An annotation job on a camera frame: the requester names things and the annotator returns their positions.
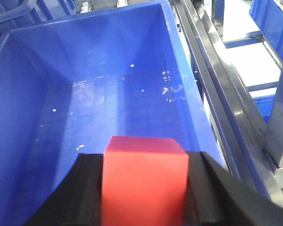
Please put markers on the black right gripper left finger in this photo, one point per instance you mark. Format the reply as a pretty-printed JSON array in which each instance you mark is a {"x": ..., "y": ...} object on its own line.
[{"x": 77, "y": 199}]

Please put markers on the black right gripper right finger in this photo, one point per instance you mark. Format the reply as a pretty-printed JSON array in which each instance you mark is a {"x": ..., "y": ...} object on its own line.
[{"x": 215, "y": 198}]

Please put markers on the red cube block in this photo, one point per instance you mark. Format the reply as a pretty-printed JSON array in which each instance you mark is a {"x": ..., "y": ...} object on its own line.
[{"x": 144, "y": 182}]

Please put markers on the upper shelf blue bin right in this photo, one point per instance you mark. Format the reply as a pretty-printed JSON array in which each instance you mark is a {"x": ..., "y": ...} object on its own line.
[{"x": 68, "y": 85}]

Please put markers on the shelf blue bin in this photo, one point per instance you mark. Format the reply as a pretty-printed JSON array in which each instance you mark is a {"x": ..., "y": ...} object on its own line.
[
  {"x": 18, "y": 13},
  {"x": 68, "y": 85}
]

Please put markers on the upper shelf blue bin left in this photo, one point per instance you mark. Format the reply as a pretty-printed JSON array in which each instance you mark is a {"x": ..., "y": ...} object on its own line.
[{"x": 18, "y": 13}]

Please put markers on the blue bin far right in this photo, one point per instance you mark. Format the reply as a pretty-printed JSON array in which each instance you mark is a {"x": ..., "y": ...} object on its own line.
[{"x": 268, "y": 16}]

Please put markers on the steel shelf side rail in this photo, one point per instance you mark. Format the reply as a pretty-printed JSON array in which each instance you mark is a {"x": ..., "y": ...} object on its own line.
[{"x": 236, "y": 119}]

